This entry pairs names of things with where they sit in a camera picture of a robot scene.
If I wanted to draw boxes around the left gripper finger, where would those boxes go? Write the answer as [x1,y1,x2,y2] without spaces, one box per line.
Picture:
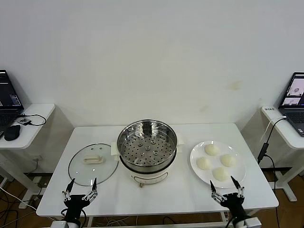
[61,178,76,202]
[82,177,99,202]

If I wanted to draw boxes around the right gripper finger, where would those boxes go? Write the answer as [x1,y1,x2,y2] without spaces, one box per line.
[230,176,245,199]
[209,180,224,203]

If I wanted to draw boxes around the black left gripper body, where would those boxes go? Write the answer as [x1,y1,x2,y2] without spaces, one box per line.
[63,194,93,216]

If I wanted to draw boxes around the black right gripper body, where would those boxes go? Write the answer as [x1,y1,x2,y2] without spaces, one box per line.
[219,192,247,218]

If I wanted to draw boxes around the white steamed baozi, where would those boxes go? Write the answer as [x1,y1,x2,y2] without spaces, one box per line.
[212,167,230,181]
[204,143,220,157]
[220,154,237,167]
[196,156,212,171]

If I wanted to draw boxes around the glass lid with cream handle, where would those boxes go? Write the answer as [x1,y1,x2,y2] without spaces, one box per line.
[68,142,119,187]

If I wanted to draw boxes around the stainless steel steamer basket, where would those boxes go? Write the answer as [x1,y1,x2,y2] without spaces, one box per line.
[117,119,178,173]

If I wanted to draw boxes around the white round plate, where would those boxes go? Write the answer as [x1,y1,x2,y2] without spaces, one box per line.
[190,141,247,189]

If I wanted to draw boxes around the cream electric cooking pot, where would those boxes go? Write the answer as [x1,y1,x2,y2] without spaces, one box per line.
[111,136,185,188]

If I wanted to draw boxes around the white side table with label box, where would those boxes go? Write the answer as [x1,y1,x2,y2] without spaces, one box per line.
[261,105,304,202]

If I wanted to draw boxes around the black computer mouse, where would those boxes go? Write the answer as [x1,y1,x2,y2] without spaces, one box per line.
[4,124,21,141]

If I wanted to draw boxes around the black laptop with dark screen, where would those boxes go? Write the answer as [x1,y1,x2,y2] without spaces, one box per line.
[0,68,25,138]

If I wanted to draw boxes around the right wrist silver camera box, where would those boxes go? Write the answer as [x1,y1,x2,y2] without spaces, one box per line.
[244,218,262,228]

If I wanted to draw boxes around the black cable with adapter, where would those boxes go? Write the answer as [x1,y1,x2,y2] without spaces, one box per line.
[257,117,287,190]

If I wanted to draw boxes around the white main table frame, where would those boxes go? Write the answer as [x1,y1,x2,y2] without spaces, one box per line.
[86,209,238,228]

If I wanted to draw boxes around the white laptop cable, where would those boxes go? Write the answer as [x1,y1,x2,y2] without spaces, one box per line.
[260,115,288,142]

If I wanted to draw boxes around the thin black hub cable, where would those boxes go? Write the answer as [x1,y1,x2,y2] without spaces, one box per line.
[17,113,47,126]

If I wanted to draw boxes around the grey laptop showing camera views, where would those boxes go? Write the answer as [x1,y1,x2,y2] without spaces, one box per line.
[278,72,304,137]

